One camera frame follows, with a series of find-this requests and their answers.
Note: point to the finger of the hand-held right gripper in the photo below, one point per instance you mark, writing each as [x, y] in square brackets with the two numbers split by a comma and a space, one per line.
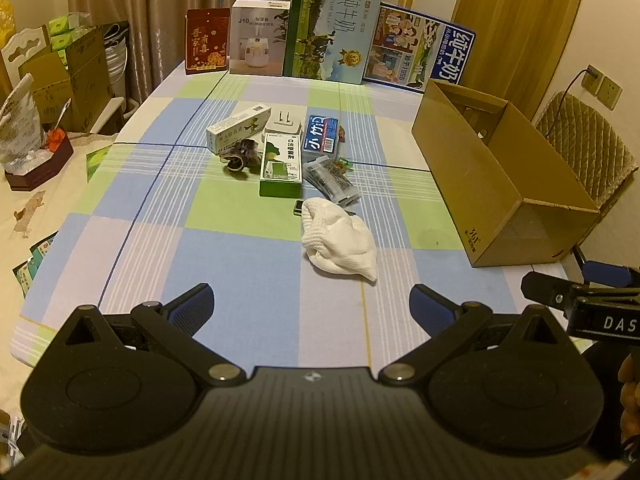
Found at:
[605, 273]
[547, 292]

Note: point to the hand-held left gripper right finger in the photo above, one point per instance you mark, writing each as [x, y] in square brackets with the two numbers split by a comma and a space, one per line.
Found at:
[430, 306]

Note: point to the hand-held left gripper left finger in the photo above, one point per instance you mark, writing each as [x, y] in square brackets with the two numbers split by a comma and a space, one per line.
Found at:
[197, 305]

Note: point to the brown cardboard box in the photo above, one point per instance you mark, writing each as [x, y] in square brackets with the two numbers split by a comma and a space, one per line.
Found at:
[505, 220]

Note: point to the white knitted cloth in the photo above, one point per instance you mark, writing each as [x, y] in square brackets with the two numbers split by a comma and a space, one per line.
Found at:
[335, 245]

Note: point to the small black lighter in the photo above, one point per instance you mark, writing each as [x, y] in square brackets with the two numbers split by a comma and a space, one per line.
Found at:
[298, 208]

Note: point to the dark wrapper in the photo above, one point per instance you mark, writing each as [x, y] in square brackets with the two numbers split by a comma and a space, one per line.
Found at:
[242, 157]

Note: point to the green white spray box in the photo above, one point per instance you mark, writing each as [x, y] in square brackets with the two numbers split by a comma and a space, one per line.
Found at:
[280, 170]

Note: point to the white green ointment box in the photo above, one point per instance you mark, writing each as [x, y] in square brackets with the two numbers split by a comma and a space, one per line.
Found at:
[235, 127]

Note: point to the white power adapter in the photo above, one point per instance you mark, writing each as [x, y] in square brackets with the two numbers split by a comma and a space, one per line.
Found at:
[282, 125]

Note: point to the blue card pack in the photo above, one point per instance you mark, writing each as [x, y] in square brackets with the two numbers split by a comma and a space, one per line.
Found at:
[321, 133]

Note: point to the person's right hand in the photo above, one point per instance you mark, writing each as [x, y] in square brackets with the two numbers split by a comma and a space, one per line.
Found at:
[631, 385]

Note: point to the checkered tablecloth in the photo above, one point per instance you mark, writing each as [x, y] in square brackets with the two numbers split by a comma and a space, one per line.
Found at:
[200, 240]

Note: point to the chair with quilted cover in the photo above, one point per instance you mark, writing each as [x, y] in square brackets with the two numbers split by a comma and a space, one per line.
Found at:
[590, 130]

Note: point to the pile of printed packets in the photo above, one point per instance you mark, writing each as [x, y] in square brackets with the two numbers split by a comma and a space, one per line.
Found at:
[32, 265]

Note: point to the green flat packet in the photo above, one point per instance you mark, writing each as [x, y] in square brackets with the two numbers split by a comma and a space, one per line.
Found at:
[97, 162]

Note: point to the brown paper scraps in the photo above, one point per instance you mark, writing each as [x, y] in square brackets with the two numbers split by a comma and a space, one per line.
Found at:
[27, 210]

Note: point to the dark red tray box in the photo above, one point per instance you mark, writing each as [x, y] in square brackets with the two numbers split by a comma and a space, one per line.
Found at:
[45, 170]

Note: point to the white board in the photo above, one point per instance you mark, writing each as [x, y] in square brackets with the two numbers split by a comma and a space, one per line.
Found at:
[107, 115]

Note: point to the small orange object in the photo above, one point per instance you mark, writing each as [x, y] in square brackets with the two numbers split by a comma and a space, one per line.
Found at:
[57, 139]

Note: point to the thin metal stick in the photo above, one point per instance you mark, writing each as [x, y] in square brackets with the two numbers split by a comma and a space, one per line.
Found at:
[61, 116]

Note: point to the large brown cardboard carton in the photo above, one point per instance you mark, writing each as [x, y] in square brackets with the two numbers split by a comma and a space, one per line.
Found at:
[87, 80]

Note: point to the stack of metal basins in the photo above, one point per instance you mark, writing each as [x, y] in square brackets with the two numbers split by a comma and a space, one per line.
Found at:
[116, 67]

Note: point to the white plastic bag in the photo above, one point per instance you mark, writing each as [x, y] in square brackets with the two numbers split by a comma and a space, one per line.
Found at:
[17, 120]

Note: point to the blue milk carton box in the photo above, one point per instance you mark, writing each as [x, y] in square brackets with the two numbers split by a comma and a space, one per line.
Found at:
[415, 45]

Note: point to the red gift box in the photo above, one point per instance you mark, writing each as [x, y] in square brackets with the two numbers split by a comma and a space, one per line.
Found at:
[205, 42]

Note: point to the small brown cardboard carton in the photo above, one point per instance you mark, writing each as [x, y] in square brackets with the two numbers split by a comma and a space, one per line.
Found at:
[47, 85]

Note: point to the golden curtain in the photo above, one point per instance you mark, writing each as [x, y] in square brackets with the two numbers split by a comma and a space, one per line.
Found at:
[520, 20]

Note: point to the white humidifier box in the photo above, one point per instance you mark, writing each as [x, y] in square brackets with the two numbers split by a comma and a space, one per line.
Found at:
[255, 40]

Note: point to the green milk carton box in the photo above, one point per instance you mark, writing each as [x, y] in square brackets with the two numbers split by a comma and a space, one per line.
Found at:
[330, 35]

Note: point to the green tissue pack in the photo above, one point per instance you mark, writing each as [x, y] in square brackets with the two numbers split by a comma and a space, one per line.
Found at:
[62, 42]
[65, 24]

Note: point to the grey beige curtain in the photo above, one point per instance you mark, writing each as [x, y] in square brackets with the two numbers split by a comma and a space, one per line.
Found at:
[175, 0]

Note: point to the white carved chair back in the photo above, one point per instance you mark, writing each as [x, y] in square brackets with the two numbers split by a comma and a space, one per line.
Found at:
[20, 45]

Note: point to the yellow plastic bag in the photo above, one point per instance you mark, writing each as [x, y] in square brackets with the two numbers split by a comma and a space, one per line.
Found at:
[6, 22]

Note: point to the beige wall socket plate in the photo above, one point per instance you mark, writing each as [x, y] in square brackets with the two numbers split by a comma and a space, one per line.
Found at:
[594, 79]
[611, 92]

